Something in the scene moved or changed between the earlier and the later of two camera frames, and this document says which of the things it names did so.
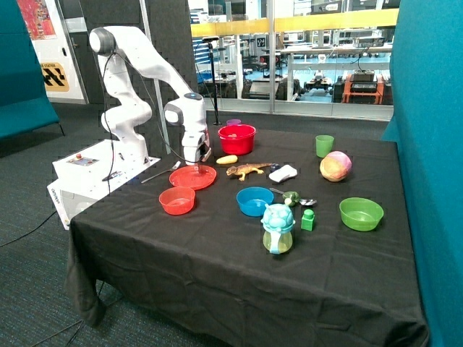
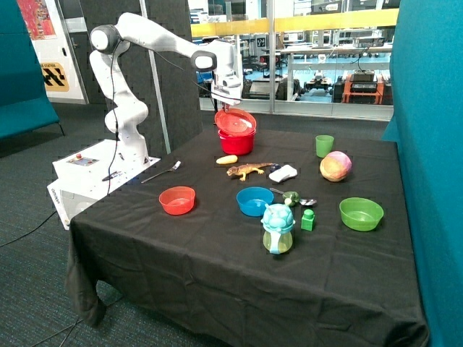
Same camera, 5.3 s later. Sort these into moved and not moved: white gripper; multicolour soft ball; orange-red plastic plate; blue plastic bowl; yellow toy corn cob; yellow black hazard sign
Moved: orange-red plastic plate; white gripper
Not moved: blue plastic bowl; yellow toy corn cob; multicolour soft ball; yellow black hazard sign
